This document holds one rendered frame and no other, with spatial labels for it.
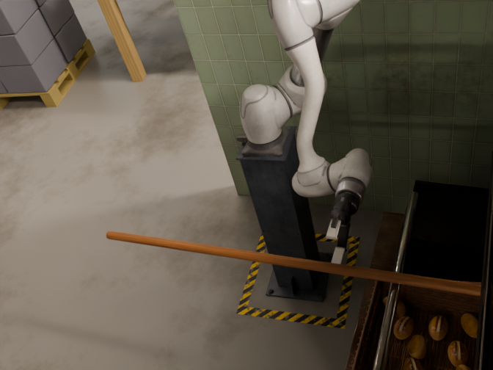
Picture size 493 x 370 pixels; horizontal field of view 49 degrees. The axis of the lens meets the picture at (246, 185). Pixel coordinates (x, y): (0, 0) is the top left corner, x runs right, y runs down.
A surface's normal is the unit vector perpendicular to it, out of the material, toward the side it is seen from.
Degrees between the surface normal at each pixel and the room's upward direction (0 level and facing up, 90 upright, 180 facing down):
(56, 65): 90
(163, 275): 0
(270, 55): 90
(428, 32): 90
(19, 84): 90
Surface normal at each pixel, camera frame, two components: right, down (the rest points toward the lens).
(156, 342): -0.22, -0.69
